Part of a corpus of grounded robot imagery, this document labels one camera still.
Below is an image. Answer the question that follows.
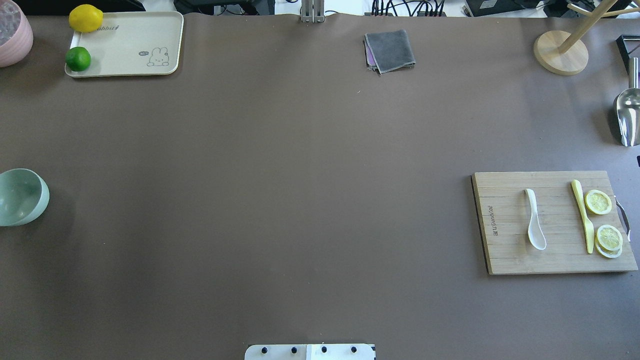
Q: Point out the light green bowl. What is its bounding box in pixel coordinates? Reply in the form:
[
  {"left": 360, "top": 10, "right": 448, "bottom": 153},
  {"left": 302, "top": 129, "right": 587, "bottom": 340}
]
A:
[{"left": 0, "top": 168, "right": 50, "bottom": 227}]

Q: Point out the white ceramic spoon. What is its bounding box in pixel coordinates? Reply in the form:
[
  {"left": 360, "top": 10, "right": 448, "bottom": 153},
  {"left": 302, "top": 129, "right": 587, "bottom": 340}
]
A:
[{"left": 524, "top": 188, "right": 547, "bottom": 251}]

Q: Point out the pink bowl with ice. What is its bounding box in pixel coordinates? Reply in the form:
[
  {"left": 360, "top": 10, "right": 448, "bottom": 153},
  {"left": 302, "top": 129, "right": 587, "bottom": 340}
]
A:
[{"left": 0, "top": 0, "right": 34, "bottom": 68}]

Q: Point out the grey folded cloth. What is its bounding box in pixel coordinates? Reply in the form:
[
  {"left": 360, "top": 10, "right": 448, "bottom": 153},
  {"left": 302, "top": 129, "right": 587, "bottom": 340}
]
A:
[{"left": 363, "top": 29, "right": 416, "bottom": 75}]

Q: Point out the bamboo cutting board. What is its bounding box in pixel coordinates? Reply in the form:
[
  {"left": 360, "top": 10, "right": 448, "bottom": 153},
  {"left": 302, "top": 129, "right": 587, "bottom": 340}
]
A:
[{"left": 471, "top": 170, "right": 638, "bottom": 275}]

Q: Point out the cream tray with bunny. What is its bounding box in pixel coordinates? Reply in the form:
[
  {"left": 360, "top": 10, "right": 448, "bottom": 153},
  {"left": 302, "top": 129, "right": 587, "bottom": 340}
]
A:
[{"left": 64, "top": 11, "right": 185, "bottom": 78}]

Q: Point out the yellow plastic knife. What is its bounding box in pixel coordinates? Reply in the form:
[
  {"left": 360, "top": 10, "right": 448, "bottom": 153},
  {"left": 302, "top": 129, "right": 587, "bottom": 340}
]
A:
[{"left": 571, "top": 179, "right": 595, "bottom": 255}]

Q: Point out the green lime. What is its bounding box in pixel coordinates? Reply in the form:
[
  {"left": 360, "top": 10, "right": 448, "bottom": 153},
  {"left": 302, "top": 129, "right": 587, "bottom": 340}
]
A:
[{"left": 65, "top": 47, "right": 92, "bottom": 72}]

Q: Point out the wooden mug tree stand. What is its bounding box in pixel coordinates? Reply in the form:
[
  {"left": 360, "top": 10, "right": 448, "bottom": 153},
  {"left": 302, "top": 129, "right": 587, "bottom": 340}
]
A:
[{"left": 533, "top": 0, "right": 640, "bottom": 76}]

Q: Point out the yellow lemon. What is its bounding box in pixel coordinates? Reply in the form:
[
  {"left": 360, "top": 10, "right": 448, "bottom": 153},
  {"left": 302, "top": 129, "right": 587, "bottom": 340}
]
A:
[{"left": 68, "top": 4, "right": 104, "bottom": 34}]

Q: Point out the lemon slice near knife blade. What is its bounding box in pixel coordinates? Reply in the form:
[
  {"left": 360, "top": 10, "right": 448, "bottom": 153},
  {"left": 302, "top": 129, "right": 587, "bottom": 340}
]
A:
[{"left": 595, "top": 224, "right": 623, "bottom": 259}]

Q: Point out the steel scoop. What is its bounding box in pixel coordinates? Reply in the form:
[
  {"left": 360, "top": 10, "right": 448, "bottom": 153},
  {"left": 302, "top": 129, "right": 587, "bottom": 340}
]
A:
[{"left": 614, "top": 57, "right": 640, "bottom": 147}]

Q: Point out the aluminium frame post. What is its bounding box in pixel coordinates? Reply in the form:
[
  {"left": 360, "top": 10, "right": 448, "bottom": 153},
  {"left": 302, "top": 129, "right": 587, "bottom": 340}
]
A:
[{"left": 300, "top": 0, "right": 325, "bottom": 23}]

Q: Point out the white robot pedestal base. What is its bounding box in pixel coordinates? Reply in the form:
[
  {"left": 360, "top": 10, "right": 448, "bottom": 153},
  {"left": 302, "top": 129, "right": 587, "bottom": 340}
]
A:
[{"left": 244, "top": 342, "right": 377, "bottom": 360}]

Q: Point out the lemon slice near knife handle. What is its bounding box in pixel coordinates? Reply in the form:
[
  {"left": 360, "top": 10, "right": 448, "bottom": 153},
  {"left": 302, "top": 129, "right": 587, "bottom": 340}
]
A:
[{"left": 584, "top": 189, "right": 613, "bottom": 215}]

